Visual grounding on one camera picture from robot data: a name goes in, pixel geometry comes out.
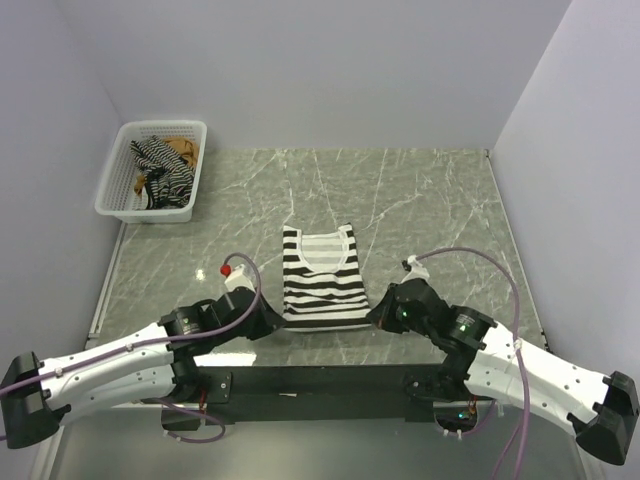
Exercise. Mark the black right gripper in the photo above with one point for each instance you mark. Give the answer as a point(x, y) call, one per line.
point(382, 314)

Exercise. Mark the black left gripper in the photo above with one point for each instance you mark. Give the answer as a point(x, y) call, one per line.
point(269, 321)

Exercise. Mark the black white striped tank top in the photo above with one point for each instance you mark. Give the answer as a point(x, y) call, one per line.
point(323, 288)

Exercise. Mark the striped tank tops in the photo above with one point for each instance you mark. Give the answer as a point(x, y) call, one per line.
point(160, 175)

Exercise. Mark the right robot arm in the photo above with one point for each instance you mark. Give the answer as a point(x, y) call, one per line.
point(467, 335)

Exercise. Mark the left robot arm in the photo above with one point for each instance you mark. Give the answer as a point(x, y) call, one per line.
point(158, 361)

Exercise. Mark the black base beam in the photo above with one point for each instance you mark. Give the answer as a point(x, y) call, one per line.
point(307, 393)

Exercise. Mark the mustard garment in basket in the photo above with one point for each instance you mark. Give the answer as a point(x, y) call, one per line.
point(182, 150)

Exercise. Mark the white plastic basket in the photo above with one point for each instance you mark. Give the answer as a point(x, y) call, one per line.
point(153, 172)

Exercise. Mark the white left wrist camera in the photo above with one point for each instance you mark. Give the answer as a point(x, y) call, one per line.
point(237, 277)

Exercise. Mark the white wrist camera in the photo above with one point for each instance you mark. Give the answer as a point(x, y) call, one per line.
point(414, 269)
point(237, 277)

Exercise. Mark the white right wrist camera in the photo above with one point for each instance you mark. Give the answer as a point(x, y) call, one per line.
point(414, 269)

